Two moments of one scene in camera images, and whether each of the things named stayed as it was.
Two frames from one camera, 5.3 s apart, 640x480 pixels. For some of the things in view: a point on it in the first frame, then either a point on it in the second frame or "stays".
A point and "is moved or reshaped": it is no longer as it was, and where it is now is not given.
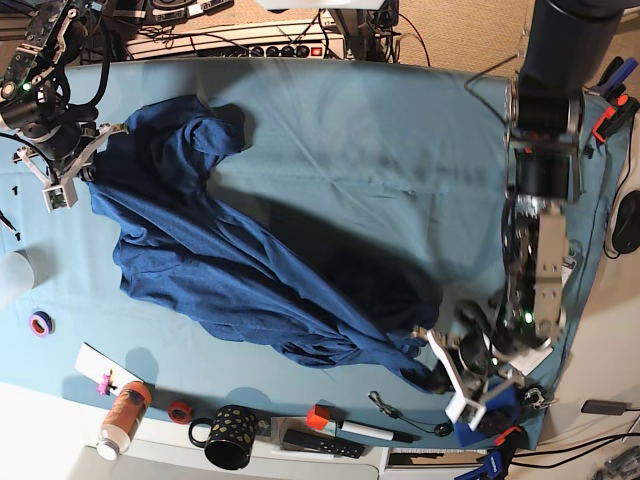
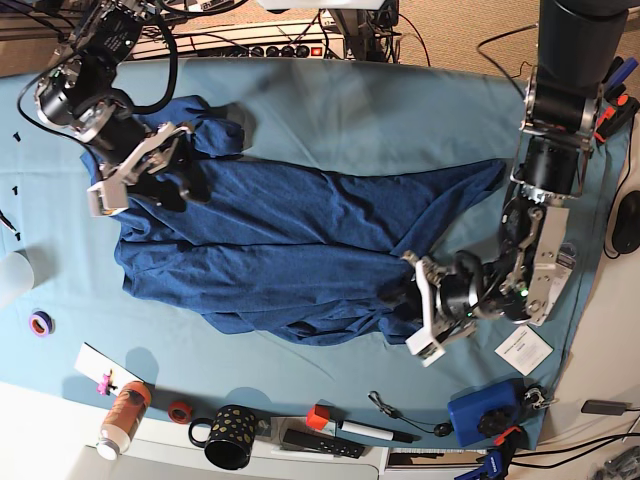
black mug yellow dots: (232, 430) stays
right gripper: (473, 367) → (448, 298)
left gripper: (63, 149) → (128, 152)
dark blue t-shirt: (182, 240) is moved or reshaped
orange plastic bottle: (125, 419) stays
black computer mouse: (626, 235) stays
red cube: (318, 416) stays
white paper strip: (101, 371) stays
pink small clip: (106, 384) stays
